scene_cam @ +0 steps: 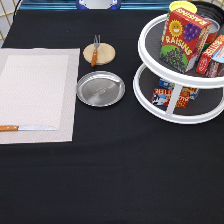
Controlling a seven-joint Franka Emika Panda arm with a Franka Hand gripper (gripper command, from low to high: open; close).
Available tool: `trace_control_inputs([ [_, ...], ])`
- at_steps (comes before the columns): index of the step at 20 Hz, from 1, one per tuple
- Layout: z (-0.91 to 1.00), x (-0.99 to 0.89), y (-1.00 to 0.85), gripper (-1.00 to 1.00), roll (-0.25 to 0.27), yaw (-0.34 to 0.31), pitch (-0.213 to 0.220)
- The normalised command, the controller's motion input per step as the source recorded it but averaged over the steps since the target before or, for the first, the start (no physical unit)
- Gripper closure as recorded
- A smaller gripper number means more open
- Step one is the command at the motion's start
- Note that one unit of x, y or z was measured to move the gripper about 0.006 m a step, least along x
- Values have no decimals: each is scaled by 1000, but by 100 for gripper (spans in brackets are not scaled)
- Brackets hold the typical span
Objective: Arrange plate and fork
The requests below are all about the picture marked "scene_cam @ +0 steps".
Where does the red snack box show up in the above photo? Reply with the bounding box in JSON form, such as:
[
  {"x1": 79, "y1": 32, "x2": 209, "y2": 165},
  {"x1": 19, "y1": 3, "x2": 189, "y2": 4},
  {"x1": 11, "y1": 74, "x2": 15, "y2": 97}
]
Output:
[{"x1": 197, "y1": 35, "x2": 224, "y2": 78}]

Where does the wooden handled knife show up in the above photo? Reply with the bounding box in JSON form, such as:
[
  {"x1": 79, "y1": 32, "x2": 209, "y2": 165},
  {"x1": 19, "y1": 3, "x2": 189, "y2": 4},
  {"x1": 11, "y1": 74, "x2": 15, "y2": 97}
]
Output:
[{"x1": 0, "y1": 125, "x2": 57, "y2": 132}]

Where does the yellow lidded can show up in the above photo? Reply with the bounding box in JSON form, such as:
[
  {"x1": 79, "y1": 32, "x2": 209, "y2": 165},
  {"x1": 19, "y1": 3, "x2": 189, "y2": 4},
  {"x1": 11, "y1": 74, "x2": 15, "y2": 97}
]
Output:
[{"x1": 169, "y1": 1, "x2": 197, "y2": 13}]

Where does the red raisins box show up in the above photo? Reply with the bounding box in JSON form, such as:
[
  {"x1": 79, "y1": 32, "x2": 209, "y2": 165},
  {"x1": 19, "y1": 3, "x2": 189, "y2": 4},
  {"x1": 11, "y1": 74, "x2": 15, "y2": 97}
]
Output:
[{"x1": 160, "y1": 8, "x2": 212, "y2": 73}]

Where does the round wooden coaster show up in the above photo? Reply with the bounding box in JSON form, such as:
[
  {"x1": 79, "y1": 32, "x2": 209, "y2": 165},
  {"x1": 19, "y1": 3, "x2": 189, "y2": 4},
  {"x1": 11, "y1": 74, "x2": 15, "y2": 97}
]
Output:
[{"x1": 83, "y1": 43, "x2": 116, "y2": 65}]

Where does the beige woven placemat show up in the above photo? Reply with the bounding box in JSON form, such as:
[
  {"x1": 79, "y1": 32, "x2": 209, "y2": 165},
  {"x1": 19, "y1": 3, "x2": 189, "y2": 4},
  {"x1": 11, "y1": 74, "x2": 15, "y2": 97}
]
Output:
[{"x1": 0, "y1": 48, "x2": 80, "y2": 144}]

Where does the white two-tier turntable rack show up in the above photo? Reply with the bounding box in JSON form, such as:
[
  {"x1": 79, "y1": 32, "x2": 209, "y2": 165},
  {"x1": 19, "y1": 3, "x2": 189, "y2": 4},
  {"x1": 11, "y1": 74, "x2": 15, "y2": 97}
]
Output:
[{"x1": 133, "y1": 14, "x2": 224, "y2": 124}]

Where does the round silver metal plate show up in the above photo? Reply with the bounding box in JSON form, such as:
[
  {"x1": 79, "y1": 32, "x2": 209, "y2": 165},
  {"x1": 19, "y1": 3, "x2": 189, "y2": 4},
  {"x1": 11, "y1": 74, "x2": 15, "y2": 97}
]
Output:
[{"x1": 77, "y1": 71, "x2": 125, "y2": 107}]

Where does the wooden handled fork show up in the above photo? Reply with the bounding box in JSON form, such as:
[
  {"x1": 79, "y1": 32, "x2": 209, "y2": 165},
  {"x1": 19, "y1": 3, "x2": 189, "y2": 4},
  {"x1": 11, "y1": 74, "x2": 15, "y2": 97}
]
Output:
[{"x1": 91, "y1": 35, "x2": 100, "y2": 67}]

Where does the red and silver can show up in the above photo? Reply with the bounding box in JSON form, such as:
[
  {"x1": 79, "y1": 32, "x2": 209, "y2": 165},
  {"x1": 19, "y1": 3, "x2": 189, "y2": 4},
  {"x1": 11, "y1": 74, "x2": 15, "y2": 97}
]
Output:
[{"x1": 202, "y1": 18, "x2": 220, "y2": 50}]

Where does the colourful box on lower tier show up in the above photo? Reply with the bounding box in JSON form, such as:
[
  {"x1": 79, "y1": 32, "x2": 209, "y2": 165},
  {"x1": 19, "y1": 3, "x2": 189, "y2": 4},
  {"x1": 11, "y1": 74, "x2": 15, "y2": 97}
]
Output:
[{"x1": 151, "y1": 79, "x2": 199, "y2": 108}]

